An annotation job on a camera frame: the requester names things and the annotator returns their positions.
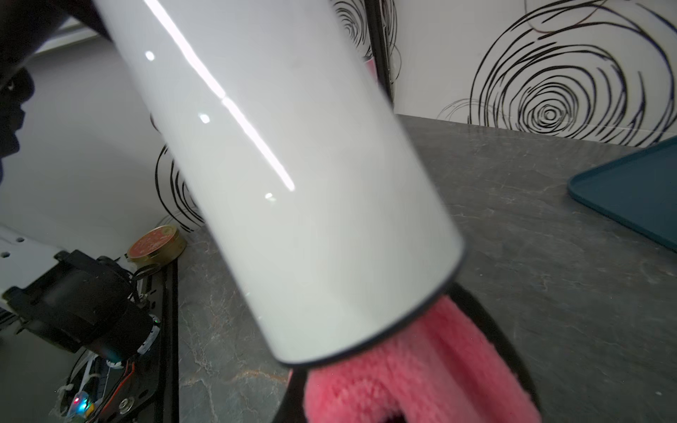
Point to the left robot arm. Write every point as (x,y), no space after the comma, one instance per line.
(80,301)

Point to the teal tray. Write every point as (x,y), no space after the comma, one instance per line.
(638,191)

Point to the red gold round tin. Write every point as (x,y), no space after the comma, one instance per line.
(160,246)

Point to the pink thermos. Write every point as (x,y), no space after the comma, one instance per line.
(371,66)

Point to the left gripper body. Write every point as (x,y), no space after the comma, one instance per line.
(25,26)

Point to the white thermos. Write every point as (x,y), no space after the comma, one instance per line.
(306,179)

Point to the pink cloth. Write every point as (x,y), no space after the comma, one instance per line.
(453,364)

